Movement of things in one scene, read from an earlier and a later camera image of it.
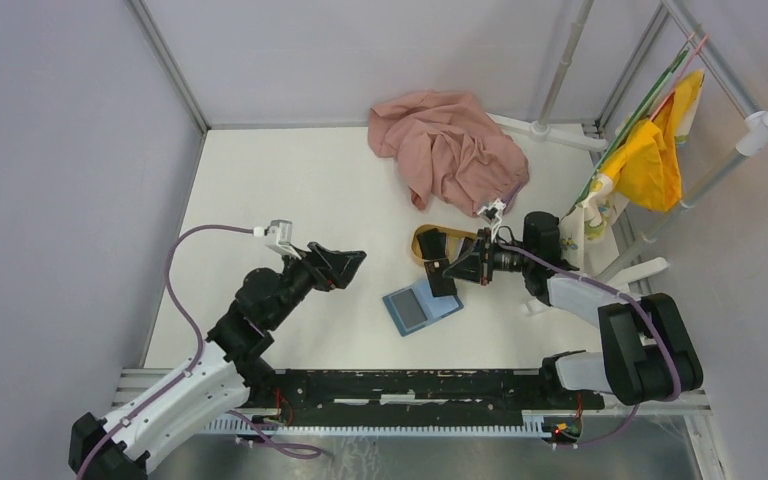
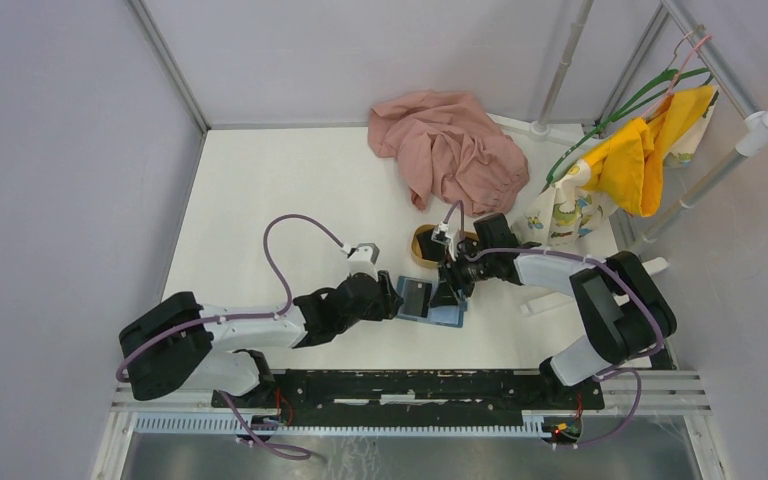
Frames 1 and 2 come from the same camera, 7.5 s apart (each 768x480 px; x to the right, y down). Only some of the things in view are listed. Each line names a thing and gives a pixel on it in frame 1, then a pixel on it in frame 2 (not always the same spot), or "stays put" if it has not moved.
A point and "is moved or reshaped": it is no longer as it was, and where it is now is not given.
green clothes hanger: (651, 98) → (634, 106)
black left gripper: (331, 269) → (388, 302)
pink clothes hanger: (661, 105) stays put
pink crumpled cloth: (455, 151) stays put
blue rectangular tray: (415, 306) is moved or reshaped
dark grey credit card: (440, 285) is moved or reshaped
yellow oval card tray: (454, 240) stays put
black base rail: (414, 394) stays put
